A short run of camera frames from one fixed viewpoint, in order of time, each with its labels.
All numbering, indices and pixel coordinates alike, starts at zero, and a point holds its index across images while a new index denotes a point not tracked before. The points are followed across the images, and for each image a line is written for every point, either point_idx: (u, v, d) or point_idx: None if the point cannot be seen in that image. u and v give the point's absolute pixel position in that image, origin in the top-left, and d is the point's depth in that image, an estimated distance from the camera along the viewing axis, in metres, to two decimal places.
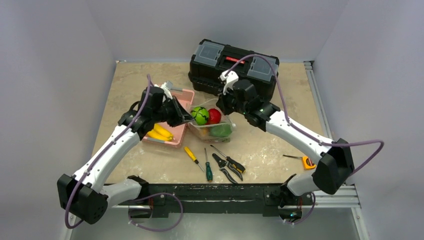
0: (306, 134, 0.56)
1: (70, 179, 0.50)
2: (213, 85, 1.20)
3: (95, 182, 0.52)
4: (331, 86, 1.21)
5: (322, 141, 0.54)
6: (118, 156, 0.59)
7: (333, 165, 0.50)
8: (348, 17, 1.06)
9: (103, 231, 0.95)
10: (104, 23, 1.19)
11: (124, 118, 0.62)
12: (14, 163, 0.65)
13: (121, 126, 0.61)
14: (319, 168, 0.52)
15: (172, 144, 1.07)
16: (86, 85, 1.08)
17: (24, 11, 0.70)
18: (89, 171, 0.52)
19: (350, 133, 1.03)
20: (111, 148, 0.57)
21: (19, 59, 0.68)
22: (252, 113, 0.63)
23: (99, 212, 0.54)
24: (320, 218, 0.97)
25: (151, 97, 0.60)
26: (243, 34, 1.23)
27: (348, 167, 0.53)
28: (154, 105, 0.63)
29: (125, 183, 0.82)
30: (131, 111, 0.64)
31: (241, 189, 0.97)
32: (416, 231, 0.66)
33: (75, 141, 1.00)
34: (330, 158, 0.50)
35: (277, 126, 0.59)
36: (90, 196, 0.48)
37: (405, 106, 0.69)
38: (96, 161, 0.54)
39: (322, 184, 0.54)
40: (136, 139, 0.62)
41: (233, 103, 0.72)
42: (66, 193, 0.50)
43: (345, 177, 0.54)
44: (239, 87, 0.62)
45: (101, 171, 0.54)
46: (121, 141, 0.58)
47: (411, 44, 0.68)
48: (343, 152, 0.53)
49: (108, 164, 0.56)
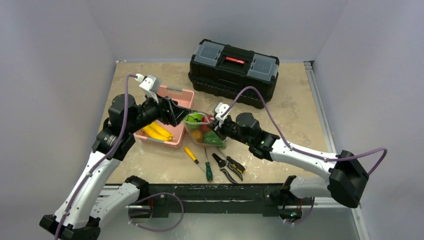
0: (310, 154, 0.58)
1: (50, 222, 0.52)
2: (213, 85, 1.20)
3: (76, 220, 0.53)
4: (330, 86, 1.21)
5: (327, 157, 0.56)
6: (98, 187, 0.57)
7: (345, 178, 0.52)
8: (347, 18, 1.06)
9: (103, 231, 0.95)
10: (103, 23, 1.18)
11: (98, 141, 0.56)
12: (14, 163, 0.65)
13: (96, 152, 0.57)
14: (331, 184, 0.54)
15: (172, 144, 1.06)
16: (86, 85, 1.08)
17: (23, 10, 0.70)
18: (69, 210, 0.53)
19: (350, 133, 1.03)
20: (88, 181, 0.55)
21: (20, 58, 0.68)
22: (255, 146, 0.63)
23: (92, 237, 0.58)
24: (320, 218, 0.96)
25: (120, 114, 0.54)
26: (243, 34, 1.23)
27: (361, 175, 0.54)
28: (127, 119, 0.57)
29: (121, 192, 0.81)
30: (106, 131, 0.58)
31: (241, 189, 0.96)
32: (417, 231, 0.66)
33: (75, 141, 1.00)
34: (339, 173, 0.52)
35: (283, 154, 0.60)
36: (71, 239, 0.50)
37: (405, 106, 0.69)
38: (73, 199, 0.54)
39: (343, 200, 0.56)
40: (115, 162, 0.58)
41: (232, 133, 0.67)
42: (52, 232, 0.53)
43: (361, 188, 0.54)
44: (244, 123, 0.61)
45: (80, 208, 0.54)
46: (97, 172, 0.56)
47: (411, 43, 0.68)
48: (350, 163, 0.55)
49: (88, 199, 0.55)
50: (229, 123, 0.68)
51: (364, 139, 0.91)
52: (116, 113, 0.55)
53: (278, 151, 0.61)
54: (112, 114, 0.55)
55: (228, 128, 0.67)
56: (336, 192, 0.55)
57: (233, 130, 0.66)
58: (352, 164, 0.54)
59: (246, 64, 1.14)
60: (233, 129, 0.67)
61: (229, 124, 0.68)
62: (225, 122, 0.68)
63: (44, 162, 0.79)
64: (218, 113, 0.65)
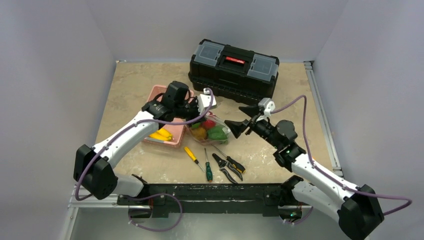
0: (331, 178, 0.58)
1: (89, 150, 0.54)
2: (213, 85, 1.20)
3: (112, 156, 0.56)
4: (331, 86, 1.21)
5: (346, 186, 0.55)
6: (136, 139, 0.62)
7: (359, 212, 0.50)
8: (348, 18, 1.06)
9: (103, 231, 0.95)
10: (103, 23, 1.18)
11: (148, 106, 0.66)
12: (14, 163, 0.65)
13: (144, 112, 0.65)
14: (342, 213, 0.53)
15: (172, 144, 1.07)
16: (86, 85, 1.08)
17: (23, 11, 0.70)
18: (108, 146, 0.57)
19: (350, 133, 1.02)
20: (132, 129, 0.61)
21: (20, 59, 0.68)
22: (280, 153, 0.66)
23: (108, 190, 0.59)
24: (320, 219, 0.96)
25: (177, 90, 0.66)
26: (243, 34, 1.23)
27: (376, 215, 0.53)
28: (177, 99, 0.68)
29: (130, 177, 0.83)
30: (155, 101, 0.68)
31: (241, 189, 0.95)
32: (416, 231, 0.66)
33: (76, 141, 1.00)
34: (354, 204, 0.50)
35: (303, 168, 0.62)
36: (105, 169, 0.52)
37: (405, 107, 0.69)
38: (115, 138, 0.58)
39: (349, 231, 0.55)
40: (154, 127, 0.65)
41: (264, 132, 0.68)
42: (83, 163, 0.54)
43: (373, 227, 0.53)
44: (283, 132, 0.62)
45: (119, 148, 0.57)
46: (142, 125, 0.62)
47: (411, 43, 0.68)
48: (368, 199, 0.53)
49: (126, 143, 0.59)
50: (265, 124, 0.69)
51: (364, 139, 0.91)
52: (174, 89, 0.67)
53: (300, 164, 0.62)
54: (169, 90, 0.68)
55: (261, 128, 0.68)
56: (344, 221, 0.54)
57: (265, 132, 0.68)
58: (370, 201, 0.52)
59: (246, 64, 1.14)
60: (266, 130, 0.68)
61: (264, 123, 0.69)
62: (261, 121, 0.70)
63: (44, 162, 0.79)
64: (266, 109, 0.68)
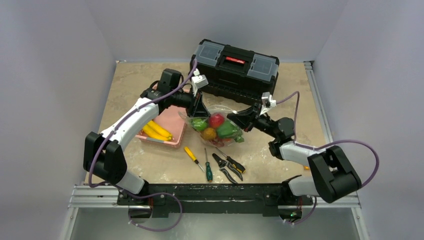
0: (304, 146, 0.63)
1: (97, 137, 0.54)
2: (213, 85, 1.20)
3: (121, 139, 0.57)
4: (331, 86, 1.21)
5: (315, 147, 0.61)
6: (139, 123, 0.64)
7: (323, 164, 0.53)
8: (348, 18, 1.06)
9: (102, 231, 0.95)
10: (103, 23, 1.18)
11: (146, 93, 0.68)
12: (13, 164, 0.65)
13: (143, 98, 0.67)
14: (311, 168, 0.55)
15: (172, 144, 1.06)
16: (86, 85, 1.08)
17: (22, 11, 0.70)
18: (116, 130, 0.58)
19: (350, 133, 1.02)
20: (135, 114, 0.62)
21: (19, 60, 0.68)
22: (274, 144, 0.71)
23: (119, 175, 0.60)
24: (320, 218, 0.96)
25: (171, 76, 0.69)
26: (243, 35, 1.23)
27: (347, 173, 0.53)
28: (172, 85, 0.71)
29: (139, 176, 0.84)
30: (151, 89, 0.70)
31: (241, 189, 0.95)
32: (416, 231, 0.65)
33: (76, 140, 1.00)
34: (319, 157, 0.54)
35: (287, 147, 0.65)
36: (116, 151, 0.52)
37: (405, 107, 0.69)
38: (121, 122, 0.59)
39: (321, 191, 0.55)
40: (154, 111, 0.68)
41: (265, 126, 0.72)
42: (92, 149, 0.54)
43: (345, 186, 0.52)
44: (283, 128, 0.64)
45: (126, 131, 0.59)
46: (144, 110, 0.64)
47: (411, 44, 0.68)
48: (337, 158, 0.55)
49: (132, 127, 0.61)
50: (266, 118, 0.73)
51: (364, 139, 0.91)
52: (168, 75, 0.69)
53: (285, 145, 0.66)
54: (163, 76, 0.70)
55: (263, 121, 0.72)
56: (316, 180, 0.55)
57: (267, 124, 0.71)
58: (338, 157, 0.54)
59: (246, 64, 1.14)
60: (266, 123, 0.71)
61: (264, 117, 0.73)
62: (263, 115, 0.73)
63: (44, 162, 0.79)
64: (271, 101, 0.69)
